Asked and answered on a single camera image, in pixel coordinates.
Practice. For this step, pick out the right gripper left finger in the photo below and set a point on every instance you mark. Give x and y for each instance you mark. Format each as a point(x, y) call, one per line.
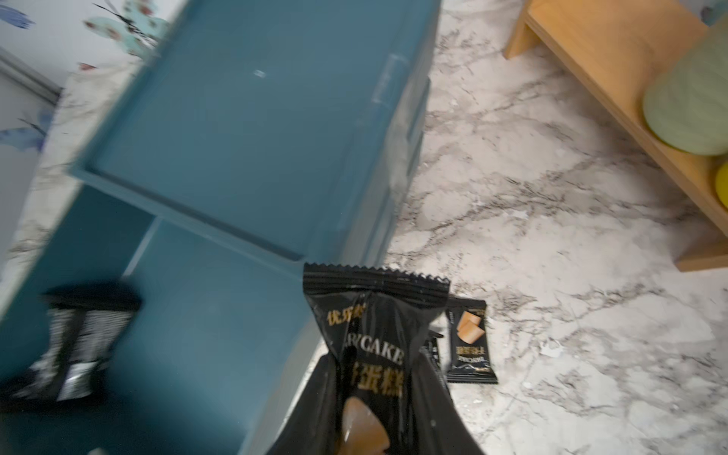
point(314, 425)

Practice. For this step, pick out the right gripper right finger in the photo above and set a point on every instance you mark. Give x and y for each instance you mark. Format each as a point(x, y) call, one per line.
point(438, 429)

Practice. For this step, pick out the black cookie packet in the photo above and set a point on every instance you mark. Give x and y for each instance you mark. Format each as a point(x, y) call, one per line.
point(374, 322)
point(86, 322)
point(470, 361)

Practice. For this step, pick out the teal top drawer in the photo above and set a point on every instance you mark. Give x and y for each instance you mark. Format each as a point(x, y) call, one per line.
point(210, 364)

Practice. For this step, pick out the teal drawer cabinet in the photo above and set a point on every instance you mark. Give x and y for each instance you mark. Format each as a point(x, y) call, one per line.
point(288, 131)

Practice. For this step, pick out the yellow canister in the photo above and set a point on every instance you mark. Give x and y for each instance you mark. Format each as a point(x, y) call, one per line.
point(721, 184)

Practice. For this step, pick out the wooden zigzag shelf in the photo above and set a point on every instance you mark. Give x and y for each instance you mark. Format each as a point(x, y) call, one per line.
point(616, 49)

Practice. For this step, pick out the green pot red flowers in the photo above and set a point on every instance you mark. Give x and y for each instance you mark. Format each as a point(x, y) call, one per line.
point(686, 107)

